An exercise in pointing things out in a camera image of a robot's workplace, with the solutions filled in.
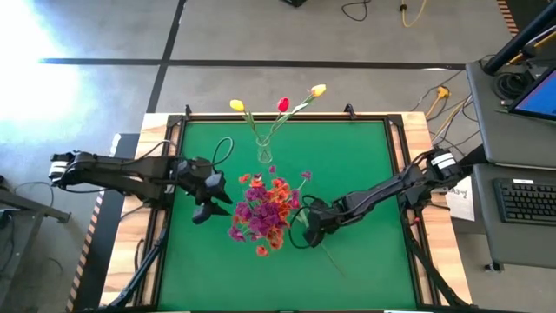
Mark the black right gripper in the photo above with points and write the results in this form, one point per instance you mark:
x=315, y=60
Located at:
x=326, y=213

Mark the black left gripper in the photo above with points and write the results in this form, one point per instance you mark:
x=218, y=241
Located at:
x=193, y=178

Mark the orange artificial flower bunch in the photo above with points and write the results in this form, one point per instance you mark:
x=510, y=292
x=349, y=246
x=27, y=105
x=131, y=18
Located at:
x=281, y=191
x=262, y=251

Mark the yellow orange tulip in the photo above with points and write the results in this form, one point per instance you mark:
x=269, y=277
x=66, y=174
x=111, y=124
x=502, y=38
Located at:
x=318, y=90
x=236, y=105

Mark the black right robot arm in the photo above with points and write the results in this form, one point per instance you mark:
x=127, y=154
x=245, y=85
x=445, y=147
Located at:
x=382, y=191

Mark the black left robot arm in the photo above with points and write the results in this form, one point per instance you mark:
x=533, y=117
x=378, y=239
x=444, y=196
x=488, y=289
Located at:
x=130, y=174

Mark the clear glass vase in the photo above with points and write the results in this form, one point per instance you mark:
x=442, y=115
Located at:
x=264, y=155

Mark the green table mat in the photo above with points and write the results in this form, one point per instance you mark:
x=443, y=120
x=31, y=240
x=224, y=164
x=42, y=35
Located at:
x=217, y=278

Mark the black hazard-striped platform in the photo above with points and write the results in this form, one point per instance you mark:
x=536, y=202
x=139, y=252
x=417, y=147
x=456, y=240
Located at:
x=102, y=252

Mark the white paper sheet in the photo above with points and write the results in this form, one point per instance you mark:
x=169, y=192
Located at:
x=462, y=206

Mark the grey metal stand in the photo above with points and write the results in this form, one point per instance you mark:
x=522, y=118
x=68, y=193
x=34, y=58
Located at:
x=26, y=208

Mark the dark grey computer desk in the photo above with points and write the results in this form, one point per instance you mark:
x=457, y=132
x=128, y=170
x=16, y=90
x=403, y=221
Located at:
x=499, y=135

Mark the black keyboard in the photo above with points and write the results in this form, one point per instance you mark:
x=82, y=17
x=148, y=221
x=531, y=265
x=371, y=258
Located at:
x=525, y=202

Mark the black floor box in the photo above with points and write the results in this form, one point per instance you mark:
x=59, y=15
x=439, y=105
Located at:
x=295, y=2

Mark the blue-screen monitor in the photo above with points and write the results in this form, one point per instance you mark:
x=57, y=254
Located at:
x=543, y=97

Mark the black slanted pole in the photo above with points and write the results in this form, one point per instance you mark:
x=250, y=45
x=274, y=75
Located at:
x=512, y=45

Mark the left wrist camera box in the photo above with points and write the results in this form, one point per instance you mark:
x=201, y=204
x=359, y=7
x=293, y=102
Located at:
x=215, y=183

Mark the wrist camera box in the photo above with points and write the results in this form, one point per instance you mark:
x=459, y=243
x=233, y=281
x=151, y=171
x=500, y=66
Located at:
x=313, y=237
x=215, y=183

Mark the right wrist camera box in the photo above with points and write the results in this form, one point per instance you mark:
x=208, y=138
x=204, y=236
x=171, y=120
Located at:
x=313, y=237

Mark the black diagonal frame strut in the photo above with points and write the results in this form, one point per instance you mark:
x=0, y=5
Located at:
x=143, y=269
x=430, y=269

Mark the black frame clamp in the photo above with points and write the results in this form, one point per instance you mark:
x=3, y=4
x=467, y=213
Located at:
x=187, y=111
x=349, y=110

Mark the black metal table frame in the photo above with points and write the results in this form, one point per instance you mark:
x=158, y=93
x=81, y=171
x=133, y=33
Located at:
x=373, y=117

